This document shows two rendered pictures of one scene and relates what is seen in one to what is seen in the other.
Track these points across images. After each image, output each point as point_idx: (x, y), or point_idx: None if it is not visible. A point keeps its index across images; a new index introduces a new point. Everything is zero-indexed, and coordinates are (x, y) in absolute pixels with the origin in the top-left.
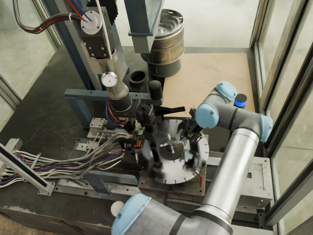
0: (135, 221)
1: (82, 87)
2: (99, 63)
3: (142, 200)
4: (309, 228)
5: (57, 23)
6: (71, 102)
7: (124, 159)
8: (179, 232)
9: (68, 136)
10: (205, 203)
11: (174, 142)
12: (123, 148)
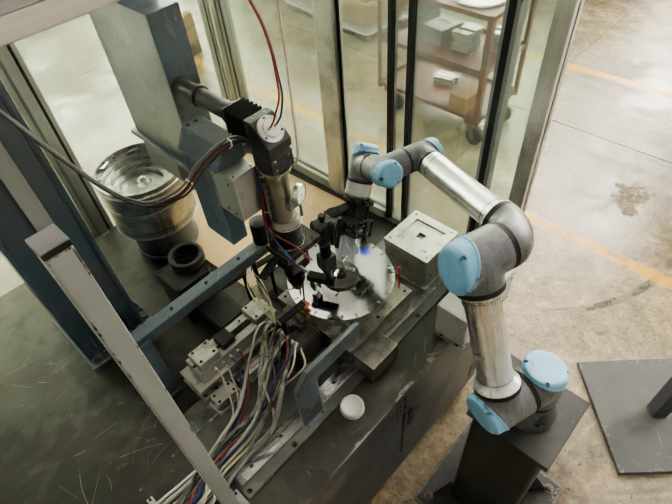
0: (477, 247)
1: (68, 369)
2: (279, 181)
3: (458, 239)
4: (518, 196)
5: (11, 252)
6: (144, 355)
7: (300, 344)
8: (504, 223)
9: (157, 435)
10: (482, 208)
11: (343, 261)
12: (288, 332)
